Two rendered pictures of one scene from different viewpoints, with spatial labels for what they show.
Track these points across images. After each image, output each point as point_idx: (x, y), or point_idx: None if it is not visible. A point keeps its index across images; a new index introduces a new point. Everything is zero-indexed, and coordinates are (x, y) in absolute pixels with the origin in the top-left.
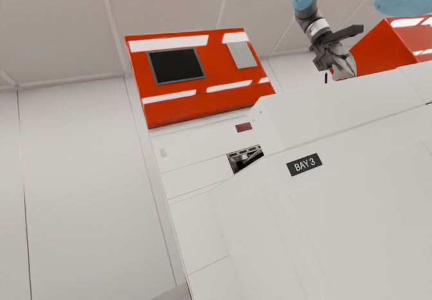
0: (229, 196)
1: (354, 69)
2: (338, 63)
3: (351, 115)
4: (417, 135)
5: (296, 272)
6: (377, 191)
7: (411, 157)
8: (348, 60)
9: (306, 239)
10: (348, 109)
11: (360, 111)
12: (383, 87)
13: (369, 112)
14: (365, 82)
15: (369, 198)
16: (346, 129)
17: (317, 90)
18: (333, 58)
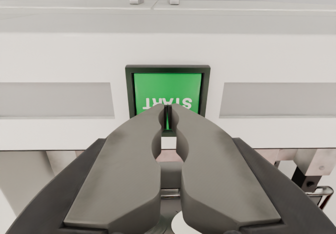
0: None
1: (143, 121)
2: (274, 171)
3: (310, 18)
4: (149, 10)
5: None
6: (279, 7)
7: (195, 7)
8: (140, 181)
9: None
10: (321, 20)
11: (278, 18)
12: (141, 22)
13: (249, 17)
14: (217, 28)
15: (294, 7)
16: (326, 16)
17: None
18: (335, 232)
